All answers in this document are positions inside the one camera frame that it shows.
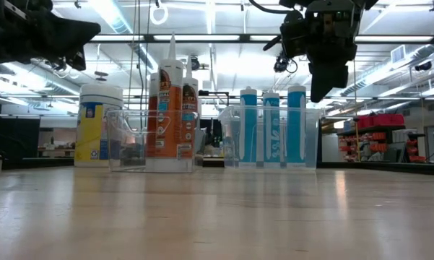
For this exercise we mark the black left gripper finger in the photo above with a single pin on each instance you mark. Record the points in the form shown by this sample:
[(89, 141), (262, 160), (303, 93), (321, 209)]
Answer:
[(68, 32)]

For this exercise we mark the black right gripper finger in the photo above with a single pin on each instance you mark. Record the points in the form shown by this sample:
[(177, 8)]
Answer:
[(328, 79)]

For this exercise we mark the blue silicone tube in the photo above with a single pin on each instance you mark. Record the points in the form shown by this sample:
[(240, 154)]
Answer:
[(248, 126), (271, 137), (297, 126)]

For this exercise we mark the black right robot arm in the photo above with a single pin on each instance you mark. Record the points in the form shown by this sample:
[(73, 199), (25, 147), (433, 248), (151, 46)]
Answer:
[(364, 3)]

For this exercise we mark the shelf with red bins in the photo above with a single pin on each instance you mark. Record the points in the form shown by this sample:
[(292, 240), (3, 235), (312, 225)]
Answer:
[(379, 121)]

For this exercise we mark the frosted plastic container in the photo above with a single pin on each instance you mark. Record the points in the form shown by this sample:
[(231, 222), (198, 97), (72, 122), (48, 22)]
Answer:
[(310, 144)]

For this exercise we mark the small black ceiling device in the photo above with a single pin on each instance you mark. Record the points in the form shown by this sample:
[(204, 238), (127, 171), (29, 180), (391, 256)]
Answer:
[(195, 64)]

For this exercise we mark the clear flat plastic lid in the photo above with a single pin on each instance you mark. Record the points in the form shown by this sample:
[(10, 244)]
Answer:
[(130, 151)]

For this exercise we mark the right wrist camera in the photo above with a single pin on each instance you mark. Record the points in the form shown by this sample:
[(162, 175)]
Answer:
[(294, 32)]

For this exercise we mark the black overhead frame bar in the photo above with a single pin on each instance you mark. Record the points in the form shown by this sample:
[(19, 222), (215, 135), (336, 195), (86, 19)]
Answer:
[(245, 38)]

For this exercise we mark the black ceiling camera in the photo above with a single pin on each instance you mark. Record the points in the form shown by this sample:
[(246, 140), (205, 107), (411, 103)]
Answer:
[(423, 66)]

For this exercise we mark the black aluminium table frame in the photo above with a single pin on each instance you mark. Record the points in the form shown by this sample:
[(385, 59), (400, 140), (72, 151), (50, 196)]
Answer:
[(382, 168)]

